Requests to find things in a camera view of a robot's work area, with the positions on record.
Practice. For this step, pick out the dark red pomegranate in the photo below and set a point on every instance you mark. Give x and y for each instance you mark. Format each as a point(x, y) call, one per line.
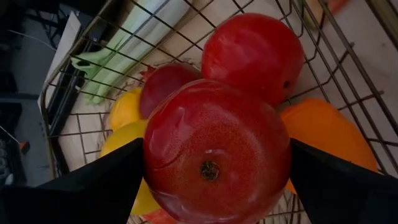
point(164, 90)

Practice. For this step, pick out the yellow lemon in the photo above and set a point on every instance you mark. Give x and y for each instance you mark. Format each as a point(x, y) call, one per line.
point(124, 137)

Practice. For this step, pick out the black aluminium table frame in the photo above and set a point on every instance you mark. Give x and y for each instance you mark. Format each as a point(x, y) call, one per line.
point(66, 102)

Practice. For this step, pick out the yellow bell pepper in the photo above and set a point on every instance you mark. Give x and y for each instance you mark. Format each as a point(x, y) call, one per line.
point(124, 109)

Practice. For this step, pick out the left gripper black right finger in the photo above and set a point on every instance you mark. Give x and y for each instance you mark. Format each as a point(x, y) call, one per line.
point(342, 193)

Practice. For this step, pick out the red apple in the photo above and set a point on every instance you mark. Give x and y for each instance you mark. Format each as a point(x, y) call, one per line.
point(252, 56)
point(214, 140)

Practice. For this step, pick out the orange fruit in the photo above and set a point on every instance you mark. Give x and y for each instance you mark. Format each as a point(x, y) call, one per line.
point(326, 130)

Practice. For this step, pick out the white bottle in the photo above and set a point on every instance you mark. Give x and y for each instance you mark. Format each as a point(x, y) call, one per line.
point(140, 34)

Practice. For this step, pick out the peach apple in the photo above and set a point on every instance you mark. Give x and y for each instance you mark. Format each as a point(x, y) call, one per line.
point(158, 218)

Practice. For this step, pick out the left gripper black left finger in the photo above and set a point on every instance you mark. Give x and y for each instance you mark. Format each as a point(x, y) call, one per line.
point(93, 193)

